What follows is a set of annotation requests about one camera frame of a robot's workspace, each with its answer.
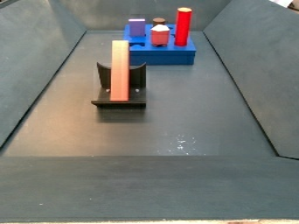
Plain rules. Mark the red rectangular block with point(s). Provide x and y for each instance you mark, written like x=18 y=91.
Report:
x=119 y=71

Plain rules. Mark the brown cylinder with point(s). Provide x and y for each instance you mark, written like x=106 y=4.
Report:
x=159 y=21

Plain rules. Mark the red tall cylinder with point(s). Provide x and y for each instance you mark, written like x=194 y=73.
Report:
x=183 y=24

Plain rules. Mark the blue shape sorter board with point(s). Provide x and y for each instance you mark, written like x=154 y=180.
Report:
x=162 y=55

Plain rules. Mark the black curved fixture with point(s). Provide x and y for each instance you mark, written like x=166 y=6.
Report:
x=136 y=88

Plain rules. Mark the purple rectangular block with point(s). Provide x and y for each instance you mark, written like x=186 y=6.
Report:
x=136 y=25

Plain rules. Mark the red pentagon block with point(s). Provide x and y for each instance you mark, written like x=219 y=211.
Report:
x=160 y=35

